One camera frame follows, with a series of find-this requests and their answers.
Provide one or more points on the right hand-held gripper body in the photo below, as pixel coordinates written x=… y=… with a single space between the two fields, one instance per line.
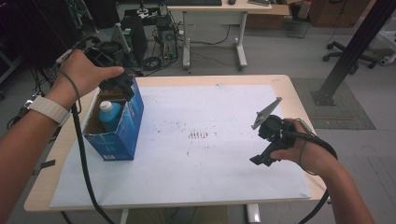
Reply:
x=275 y=132

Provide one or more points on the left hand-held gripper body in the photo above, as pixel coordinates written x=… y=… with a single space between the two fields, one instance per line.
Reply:
x=109 y=54

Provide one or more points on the blue bottle with white cap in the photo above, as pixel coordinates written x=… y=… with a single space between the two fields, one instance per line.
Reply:
x=110 y=119

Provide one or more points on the blue cardboard box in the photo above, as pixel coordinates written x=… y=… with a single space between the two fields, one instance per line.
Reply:
x=124 y=137

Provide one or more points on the person's left hand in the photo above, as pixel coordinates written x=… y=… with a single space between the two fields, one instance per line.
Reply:
x=82 y=74

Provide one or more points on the person's right hand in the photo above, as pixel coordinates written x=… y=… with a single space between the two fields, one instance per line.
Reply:
x=311 y=152

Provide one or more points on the black computer tower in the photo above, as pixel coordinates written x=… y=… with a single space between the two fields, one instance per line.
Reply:
x=135 y=37

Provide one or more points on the white table leg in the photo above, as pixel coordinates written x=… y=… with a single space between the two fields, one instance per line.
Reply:
x=253 y=214
x=124 y=216

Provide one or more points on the white paper mat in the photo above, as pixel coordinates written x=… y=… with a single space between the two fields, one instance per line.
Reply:
x=202 y=171

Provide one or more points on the white wrist watch band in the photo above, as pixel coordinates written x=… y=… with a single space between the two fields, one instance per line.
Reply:
x=49 y=109

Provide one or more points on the open computer case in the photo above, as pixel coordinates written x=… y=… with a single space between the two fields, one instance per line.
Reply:
x=168 y=40

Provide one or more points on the grey floor mat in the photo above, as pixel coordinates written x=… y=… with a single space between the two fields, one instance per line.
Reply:
x=339 y=109

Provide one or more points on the dark curtain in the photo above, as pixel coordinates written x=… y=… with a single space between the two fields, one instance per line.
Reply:
x=31 y=28

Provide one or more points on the black keyboard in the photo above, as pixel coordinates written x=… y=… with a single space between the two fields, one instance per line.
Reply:
x=193 y=2

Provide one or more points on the black tape strip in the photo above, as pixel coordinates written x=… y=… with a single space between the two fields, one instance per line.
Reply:
x=44 y=165

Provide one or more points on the black office chair base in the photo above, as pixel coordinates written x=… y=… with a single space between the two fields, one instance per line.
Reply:
x=342 y=54

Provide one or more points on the black metal pillar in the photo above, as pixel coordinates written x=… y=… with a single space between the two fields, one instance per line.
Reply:
x=351 y=53

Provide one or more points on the brown cardboard box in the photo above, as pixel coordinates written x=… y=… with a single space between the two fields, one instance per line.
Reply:
x=267 y=18

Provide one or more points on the white office desk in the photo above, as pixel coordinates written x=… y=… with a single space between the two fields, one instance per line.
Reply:
x=218 y=9

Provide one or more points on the black computer mouse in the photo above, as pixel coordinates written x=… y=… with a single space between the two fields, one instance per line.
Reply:
x=232 y=2

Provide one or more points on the wooden cabinet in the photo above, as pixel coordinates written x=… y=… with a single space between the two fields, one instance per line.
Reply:
x=339 y=12

